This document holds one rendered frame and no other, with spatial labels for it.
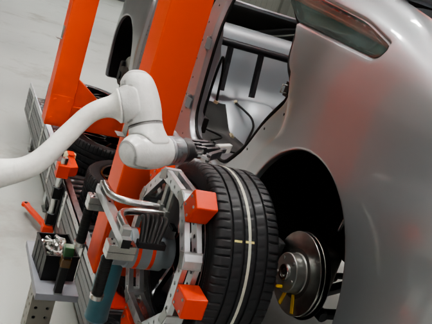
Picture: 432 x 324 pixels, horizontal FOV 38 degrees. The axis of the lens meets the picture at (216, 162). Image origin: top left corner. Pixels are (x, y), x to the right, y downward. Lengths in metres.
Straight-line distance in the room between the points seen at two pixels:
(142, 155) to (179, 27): 0.72
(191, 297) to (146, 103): 0.59
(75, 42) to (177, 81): 1.95
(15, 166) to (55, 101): 2.57
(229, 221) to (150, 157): 0.36
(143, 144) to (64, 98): 2.60
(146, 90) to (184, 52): 0.58
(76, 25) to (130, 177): 1.95
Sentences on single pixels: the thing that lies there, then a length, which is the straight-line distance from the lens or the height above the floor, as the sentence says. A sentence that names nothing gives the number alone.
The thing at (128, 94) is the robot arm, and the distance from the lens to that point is 1.80.
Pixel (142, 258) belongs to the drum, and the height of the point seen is 0.85.
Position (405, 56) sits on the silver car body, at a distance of 2.03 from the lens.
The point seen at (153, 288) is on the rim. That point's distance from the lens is 2.40.
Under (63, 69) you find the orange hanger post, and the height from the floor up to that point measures 0.91.
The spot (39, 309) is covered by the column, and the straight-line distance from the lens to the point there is 2.84.
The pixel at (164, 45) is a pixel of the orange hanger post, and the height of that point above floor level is 1.49.
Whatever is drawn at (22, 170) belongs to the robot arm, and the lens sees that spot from 1.78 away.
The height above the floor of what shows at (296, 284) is 0.84.
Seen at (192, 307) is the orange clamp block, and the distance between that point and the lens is 1.90.
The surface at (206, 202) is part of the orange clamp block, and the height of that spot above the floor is 1.14.
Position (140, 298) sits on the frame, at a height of 0.61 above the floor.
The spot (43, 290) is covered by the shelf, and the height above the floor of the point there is 0.45.
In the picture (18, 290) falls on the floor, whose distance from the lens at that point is 3.42.
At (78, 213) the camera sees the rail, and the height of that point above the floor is 0.39.
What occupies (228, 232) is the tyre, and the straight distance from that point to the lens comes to 1.95.
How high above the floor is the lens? 1.78
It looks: 16 degrees down
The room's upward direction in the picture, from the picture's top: 18 degrees clockwise
